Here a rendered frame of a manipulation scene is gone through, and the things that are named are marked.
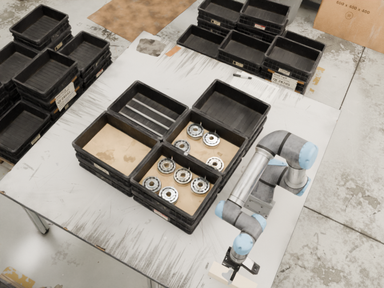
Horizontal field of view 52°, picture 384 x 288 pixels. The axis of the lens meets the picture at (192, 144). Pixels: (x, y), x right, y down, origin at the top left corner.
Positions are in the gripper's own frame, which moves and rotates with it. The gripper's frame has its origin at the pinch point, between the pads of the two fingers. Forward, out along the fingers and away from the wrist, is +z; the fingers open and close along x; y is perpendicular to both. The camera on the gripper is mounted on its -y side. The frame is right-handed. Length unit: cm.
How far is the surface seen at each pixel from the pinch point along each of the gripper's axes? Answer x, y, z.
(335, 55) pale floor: -285, 0, 86
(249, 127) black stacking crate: -86, 29, 3
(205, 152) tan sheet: -55, 44, 3
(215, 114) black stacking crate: -84, 52, 3
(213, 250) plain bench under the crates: -10.1, 15.2, 16.3
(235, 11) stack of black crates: -245, 103, 48
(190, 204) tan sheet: -21.5, 35.7, 3.2
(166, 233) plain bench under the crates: -6.1, 41.5, 16.2
